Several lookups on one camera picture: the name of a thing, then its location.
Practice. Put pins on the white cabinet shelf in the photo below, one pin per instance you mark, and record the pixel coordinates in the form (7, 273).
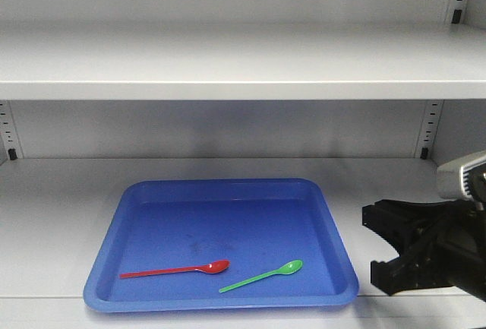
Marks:
(241, 62)

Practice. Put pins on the red plastic spoon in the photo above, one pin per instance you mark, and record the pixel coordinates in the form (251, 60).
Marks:
(214, 267)

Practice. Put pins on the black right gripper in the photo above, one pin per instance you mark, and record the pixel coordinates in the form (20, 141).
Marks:
(446, 245)

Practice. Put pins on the blue plastic tray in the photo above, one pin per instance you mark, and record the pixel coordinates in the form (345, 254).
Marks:
(257, 224)

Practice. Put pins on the green plastic spoon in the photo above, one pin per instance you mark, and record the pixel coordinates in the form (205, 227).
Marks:
(287, 269)

